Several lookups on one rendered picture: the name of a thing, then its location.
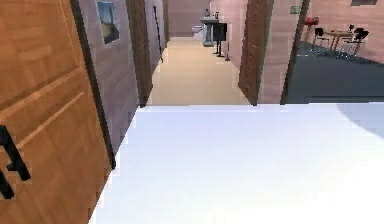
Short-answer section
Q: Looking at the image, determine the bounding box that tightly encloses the dark framed wall picture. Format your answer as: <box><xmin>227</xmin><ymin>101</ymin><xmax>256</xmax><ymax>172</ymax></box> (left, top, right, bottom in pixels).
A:
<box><xmin>350</xmin><ymin>0</ymin><xmax>378</xmax><ymax>7</ymax></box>

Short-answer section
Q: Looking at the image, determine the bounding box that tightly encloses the black door handle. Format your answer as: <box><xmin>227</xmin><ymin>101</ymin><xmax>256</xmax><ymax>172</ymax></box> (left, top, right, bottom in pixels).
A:
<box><xmin>0</xmin><ymin>125</ymin><xmax>32</xmax><ymax>200</ymax></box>

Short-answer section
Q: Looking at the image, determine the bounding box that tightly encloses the wooden dining table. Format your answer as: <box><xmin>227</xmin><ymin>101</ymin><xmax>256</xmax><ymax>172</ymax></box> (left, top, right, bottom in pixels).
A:
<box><xmin>322</xmin><ymin>30</ymin><xmax>356</xmax><ymax>53</ymax></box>

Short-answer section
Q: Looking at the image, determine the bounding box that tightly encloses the black dining chair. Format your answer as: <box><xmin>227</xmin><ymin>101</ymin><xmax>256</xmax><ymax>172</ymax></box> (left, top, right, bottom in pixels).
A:
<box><xmin>346</xmin><ymin>27</ymin><xmax>370</xmax><ymax>56</ymax></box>
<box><xmin>312</xmin><ymin>27</ymin><xmax>331</xmax><ymax>51</ymax></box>

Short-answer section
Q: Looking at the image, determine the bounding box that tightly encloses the grey pedestal sink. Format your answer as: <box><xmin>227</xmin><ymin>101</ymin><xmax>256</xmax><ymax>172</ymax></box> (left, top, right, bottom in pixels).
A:
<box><xmin>200</xmin><ymin>17</ymin><xmax>220</xmax><ymax>47</ymax></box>

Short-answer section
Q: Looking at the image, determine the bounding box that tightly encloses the dark brown room door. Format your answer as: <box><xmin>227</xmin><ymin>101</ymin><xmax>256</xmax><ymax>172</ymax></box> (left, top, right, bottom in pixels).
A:
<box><xmin>238</xmin><ymin>0</ymin><xmax>275</xmax><ymax>106</ymax></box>
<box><xmin>125</xmin><ymin>0</ymin><xmax>154</xmax><ymax>108</ymax></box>

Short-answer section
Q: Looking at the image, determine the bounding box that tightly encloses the framed picture with blue sky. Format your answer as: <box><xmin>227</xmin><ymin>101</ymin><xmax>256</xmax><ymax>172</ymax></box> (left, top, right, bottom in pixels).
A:
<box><xmin>96</xmin><ymin>0</ymin><xmax>121</xmax><ymax>46</ymax></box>

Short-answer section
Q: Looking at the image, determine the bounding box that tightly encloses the light brown wooden room door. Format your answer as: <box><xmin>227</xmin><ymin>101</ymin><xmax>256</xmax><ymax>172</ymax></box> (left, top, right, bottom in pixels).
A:
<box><xmin>0</xmin><ymin>0</ymin><xmax>117</xmax><ymax>224</ymax></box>

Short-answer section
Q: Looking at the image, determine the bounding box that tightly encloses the red round seat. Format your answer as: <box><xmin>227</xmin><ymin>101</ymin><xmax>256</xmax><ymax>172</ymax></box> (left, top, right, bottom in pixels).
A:
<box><xmin>303</xmin><ymin>16</ymin><xmax>320</xmax><ymax>44</ymax></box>

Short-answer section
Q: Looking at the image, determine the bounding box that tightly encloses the grey toilet plunger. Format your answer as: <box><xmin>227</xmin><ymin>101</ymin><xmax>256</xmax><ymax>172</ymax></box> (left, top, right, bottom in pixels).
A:
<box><xmin>224</xmin><ymin>40</ymin><xmax>232</xmax><ymax>63</ymax></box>

